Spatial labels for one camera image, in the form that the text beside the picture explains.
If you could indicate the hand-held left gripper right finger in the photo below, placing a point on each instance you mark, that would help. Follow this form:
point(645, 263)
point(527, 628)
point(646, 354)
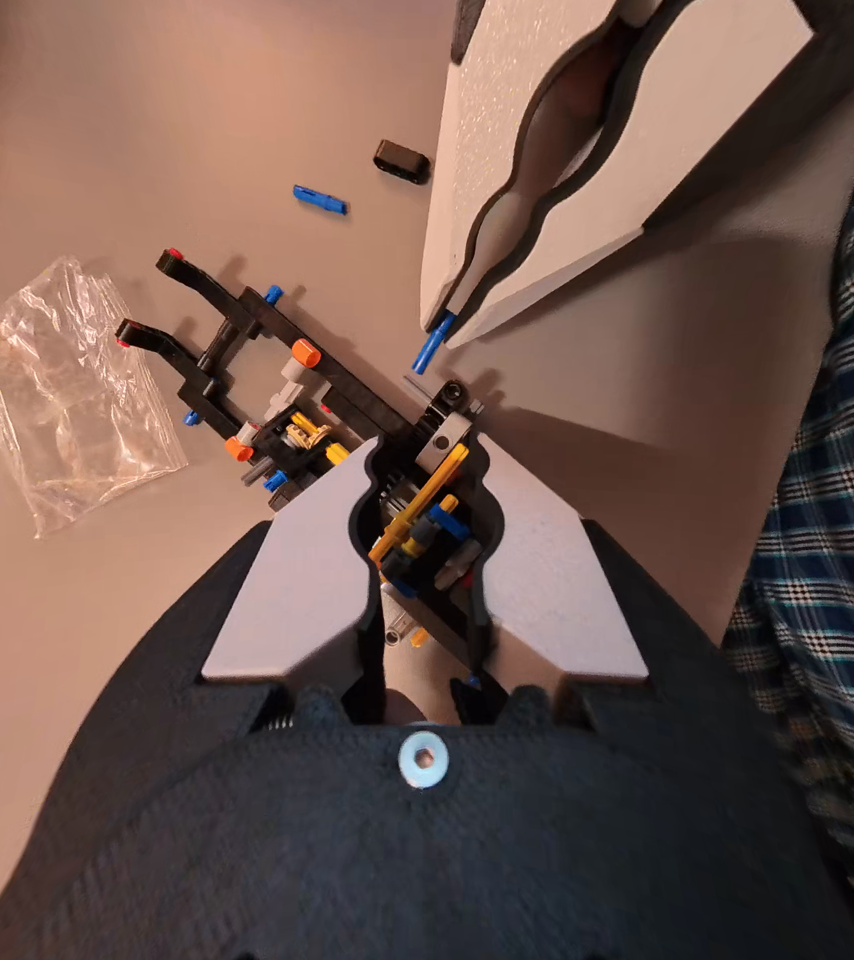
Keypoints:
point(554, 600)

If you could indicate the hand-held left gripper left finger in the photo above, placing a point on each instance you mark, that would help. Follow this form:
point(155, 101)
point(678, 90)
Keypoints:
point(292, 600)

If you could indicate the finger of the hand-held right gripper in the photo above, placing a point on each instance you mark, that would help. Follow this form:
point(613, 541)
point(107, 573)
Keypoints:
point(472, 150)
point(696, 112)

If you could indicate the blue lego pin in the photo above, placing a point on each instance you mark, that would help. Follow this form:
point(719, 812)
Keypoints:
point(427, 352)
point(318, 199)

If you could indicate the lego technic chassis assembly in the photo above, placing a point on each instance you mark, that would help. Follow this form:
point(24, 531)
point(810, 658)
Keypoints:
point(355, 401)

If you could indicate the small black lego piece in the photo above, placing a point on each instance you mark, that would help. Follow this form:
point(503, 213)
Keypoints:
point(400, 160)

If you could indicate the blue plaid shirt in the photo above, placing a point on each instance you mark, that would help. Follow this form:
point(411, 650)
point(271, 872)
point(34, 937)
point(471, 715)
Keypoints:
point(831, 525)

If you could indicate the clear plastic bag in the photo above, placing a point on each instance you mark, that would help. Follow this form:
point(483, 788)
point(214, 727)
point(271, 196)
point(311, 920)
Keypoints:
point(74, 405)

